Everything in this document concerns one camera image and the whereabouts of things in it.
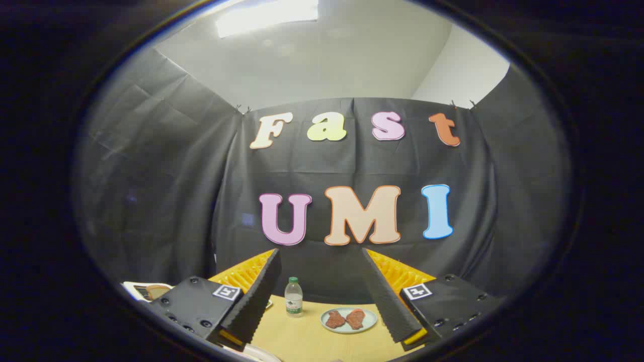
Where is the pale green oval plate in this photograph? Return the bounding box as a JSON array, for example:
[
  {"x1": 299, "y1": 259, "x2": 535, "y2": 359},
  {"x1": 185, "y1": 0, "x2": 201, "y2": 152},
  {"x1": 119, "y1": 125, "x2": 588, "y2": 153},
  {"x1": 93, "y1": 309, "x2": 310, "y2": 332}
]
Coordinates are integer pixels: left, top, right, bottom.
[{"x1": 320, "y1": 307, "x2": 378, "y2": 334}]

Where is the white toaster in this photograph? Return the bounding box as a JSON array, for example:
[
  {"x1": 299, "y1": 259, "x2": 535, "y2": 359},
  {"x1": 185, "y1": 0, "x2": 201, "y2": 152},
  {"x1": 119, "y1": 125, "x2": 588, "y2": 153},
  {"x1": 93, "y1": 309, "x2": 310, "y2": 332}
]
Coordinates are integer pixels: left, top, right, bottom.
[{"x1": 122, "y1": 281, "x2": 174, "y2": 303}]

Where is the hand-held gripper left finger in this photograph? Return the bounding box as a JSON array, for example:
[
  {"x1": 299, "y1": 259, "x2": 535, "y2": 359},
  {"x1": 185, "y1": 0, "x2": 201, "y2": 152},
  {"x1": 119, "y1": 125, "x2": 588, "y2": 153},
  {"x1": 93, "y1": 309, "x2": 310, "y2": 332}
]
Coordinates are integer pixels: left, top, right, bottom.
[{"x1": 148, "y1": 248, "x2": 282, "y2": 351}]

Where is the black backdrop cloth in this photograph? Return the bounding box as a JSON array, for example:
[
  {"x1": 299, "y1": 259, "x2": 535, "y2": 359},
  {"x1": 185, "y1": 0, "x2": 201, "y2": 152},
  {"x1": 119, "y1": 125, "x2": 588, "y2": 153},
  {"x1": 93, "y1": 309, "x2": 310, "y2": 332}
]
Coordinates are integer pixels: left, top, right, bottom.
[{"x1": 75, "y1": 48, "x2": 572, "y2": 305}]

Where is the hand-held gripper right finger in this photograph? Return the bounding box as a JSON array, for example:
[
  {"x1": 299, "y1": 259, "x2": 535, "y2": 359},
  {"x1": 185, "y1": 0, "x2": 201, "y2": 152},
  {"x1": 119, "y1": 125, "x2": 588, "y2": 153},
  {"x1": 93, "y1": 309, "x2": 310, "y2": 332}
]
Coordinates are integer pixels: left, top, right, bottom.
[{"x1": 362, "y1": 248, "x2": 504, "y2": 351}]

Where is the clear plastic water bottle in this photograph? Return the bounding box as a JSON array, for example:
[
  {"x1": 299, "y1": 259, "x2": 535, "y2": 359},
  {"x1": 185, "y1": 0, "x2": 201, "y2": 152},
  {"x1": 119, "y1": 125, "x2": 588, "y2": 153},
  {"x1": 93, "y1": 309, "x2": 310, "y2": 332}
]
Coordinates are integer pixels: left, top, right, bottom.
[{"x1": 284, "y1": 277, "x2": 304, "y2": 318}]

